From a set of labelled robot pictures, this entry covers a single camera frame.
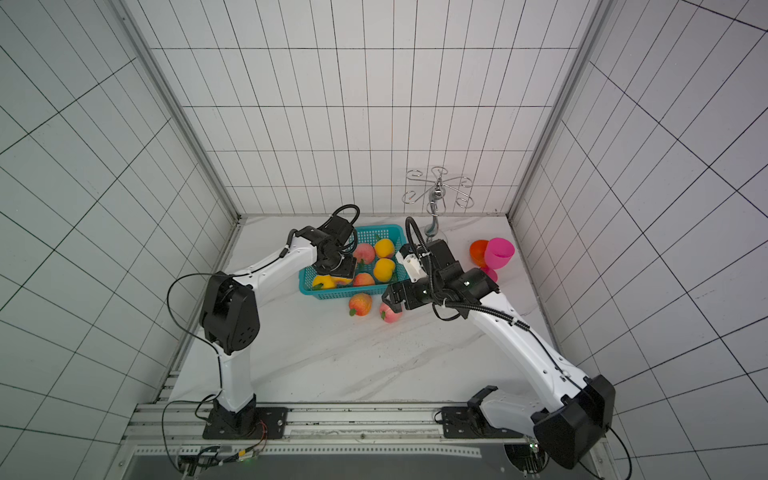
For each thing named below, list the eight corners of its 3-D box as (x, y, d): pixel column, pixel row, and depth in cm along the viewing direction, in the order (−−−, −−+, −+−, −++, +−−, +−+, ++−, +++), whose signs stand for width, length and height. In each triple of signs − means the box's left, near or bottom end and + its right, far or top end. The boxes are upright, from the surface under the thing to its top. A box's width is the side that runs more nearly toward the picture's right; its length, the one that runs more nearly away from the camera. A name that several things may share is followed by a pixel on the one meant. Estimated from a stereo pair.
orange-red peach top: (349, 316, 93) (347, 309, 89) (350, 299, 97) (349, 292, 93) (371, 316, 93) (370, 309, 89) (371, 299, 97) (371, 292, 93)
